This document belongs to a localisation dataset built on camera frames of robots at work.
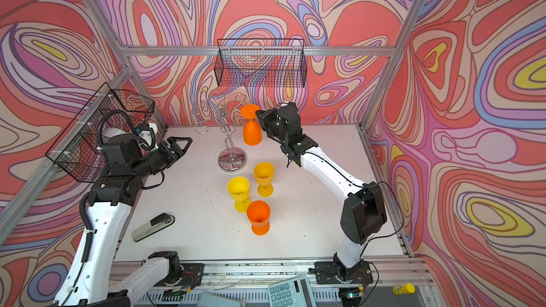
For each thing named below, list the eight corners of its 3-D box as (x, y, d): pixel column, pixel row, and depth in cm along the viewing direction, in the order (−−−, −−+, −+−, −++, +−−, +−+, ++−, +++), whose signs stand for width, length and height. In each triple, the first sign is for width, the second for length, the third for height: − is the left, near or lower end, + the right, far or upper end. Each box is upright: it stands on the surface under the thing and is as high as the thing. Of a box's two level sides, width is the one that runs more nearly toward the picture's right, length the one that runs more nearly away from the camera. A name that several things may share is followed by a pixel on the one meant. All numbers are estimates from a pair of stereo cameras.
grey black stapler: (141, 245, 82) (133, 241, 78) (138, 237, 84) (130, 233, 80) (176, 221, 88) (171, 216, 84) (173, 214, 90) (168, 209, 86)
